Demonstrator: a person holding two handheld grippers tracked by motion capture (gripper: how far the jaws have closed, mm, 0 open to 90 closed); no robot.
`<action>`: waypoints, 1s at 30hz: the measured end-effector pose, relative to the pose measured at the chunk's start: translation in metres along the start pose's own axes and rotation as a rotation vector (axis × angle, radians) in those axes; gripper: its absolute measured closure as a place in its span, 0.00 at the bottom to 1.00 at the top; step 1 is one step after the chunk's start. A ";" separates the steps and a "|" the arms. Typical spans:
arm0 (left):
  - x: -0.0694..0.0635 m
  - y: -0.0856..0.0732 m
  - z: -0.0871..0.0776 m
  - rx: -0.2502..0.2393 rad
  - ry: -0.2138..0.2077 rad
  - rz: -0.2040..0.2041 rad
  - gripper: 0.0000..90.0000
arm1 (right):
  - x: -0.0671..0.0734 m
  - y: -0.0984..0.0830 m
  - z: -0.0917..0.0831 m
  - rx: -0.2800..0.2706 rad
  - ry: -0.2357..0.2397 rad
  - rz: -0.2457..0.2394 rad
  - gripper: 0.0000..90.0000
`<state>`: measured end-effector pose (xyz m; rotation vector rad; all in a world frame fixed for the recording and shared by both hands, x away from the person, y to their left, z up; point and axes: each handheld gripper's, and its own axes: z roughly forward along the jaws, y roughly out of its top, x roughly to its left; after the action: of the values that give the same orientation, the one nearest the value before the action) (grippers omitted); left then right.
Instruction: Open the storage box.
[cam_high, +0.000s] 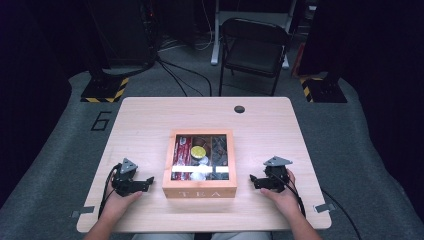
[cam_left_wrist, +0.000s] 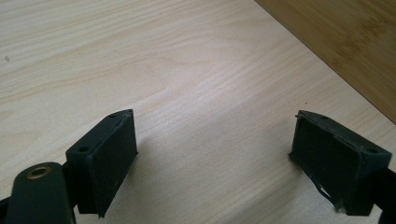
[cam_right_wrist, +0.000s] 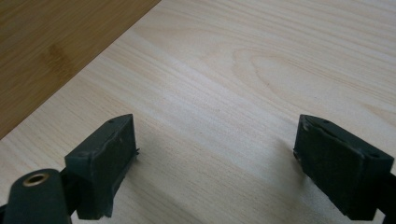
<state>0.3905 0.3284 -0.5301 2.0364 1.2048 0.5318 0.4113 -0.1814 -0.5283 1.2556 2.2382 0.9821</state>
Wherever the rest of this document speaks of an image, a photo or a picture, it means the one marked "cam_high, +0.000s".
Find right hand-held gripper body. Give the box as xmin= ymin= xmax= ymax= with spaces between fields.
xmin=263 ymin=155 xmax=294 ymax=194

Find grey tape piece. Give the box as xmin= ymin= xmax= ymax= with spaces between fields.
xmin=70 ymin=205 xmax=96 ymax=219
xmin=313 ymin=202 xmax=337 ymax=214

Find black stand with striped base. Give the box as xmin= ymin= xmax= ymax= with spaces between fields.
xmin=80 ymin=0 xmax=158 ymax=104
xmin=298 ymin=0 xmax=349 ymax=104

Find red sachet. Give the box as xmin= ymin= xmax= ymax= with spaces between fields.
xmin=179 ymin=135 xmax=193 ymax=180
xmin=171 ymin=136 xmax=183 ymax=181

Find person's right hand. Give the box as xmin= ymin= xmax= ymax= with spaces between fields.
xmin=259 ymin=169 xmax=304 ymax=218

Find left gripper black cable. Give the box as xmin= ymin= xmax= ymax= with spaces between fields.
xmin=97 ymin=162 xmax=123 ymax=220

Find wooden tea box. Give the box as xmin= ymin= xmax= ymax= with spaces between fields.
xmin=162 ymin=129 xmax=238 ymax=199

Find black folding chair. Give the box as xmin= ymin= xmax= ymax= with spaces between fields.
xmin=218 ymin=17 xmax=292 ymax=97

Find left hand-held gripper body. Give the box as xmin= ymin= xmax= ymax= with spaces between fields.
xmin=111 ymin=157 xmax=139 ymax=198

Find row of dark tea packets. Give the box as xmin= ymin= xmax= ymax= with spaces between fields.
xmin=211 ymin=135 xmax=230 ymax=181

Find black floor cables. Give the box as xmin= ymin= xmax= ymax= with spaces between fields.
xmin=155 ymin=33 xmax=214 ymax=98

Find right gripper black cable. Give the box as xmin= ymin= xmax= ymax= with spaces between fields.
xmin=270 ymin=170 xmax=307 ymax=218

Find person's left hand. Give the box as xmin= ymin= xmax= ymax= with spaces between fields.
xmin=100 ymin=168 xmax=144 ymax=222

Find brown coffee capsule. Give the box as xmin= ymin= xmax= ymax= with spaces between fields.
xmin=192 ymin=136 xmax=209 ymax=148

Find black floor cable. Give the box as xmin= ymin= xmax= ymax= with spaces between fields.
xmin=320 ymin=189 xmax=363 ymax=240

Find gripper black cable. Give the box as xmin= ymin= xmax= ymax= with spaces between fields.
xmin=97 ymin=162 xmax=123 ymax=220
xmin=270 ymin=170 xmax=307 ymax=218

